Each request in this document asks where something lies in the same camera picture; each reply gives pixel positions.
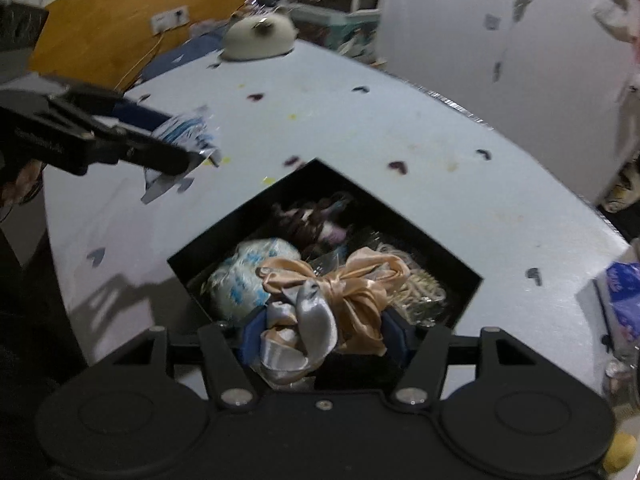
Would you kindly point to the hanging grey ornament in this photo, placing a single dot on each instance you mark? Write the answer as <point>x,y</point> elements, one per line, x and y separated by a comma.
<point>520,7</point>

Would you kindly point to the white cat-shaped ceramic jar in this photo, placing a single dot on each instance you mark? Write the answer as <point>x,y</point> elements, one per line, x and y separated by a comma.
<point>257,35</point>

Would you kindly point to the teal patterned cabinet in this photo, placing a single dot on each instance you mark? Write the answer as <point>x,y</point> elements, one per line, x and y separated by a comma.
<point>335,30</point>

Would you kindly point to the blue tissue pack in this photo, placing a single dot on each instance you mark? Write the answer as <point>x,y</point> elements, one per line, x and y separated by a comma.
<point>622,305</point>

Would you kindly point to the person's left hand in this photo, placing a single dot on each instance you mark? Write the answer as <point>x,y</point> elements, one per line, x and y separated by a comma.
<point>22,185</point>

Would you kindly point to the yellow ball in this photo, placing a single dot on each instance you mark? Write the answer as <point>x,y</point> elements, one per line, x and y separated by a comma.
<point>620,452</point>

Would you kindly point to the small wall sticker hook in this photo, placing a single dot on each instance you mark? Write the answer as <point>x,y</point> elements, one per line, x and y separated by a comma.
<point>492,22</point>

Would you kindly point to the blue white patterned scrunchie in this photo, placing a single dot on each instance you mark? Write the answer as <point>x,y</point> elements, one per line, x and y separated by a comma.
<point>240,280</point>

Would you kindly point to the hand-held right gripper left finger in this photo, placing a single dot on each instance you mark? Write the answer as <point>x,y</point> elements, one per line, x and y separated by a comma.
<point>251,340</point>

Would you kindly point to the black square box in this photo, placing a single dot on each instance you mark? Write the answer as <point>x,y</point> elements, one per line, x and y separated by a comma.
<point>440,270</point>

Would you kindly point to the white wall socket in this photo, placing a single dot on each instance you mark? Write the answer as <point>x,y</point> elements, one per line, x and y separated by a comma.
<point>170,19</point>

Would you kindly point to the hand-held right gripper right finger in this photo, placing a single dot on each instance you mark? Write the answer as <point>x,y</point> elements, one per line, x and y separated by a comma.
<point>397,336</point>

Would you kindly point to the white hanging bag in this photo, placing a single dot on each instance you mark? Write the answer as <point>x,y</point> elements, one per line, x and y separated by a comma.
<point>617,10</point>

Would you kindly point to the dark blue cloth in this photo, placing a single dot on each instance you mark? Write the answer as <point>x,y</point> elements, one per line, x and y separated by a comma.
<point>185,55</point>

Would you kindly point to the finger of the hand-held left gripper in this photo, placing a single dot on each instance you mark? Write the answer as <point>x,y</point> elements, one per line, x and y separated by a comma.
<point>155,155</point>
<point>135,112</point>

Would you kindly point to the orange satin scrunchie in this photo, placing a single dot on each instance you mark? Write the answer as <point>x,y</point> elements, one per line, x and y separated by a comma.
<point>345,290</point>

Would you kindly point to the wooden wall panel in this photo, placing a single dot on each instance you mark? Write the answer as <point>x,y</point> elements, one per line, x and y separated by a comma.
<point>125,5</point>

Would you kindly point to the blue white packet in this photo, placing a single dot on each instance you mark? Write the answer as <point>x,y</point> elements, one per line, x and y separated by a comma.
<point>182,125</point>

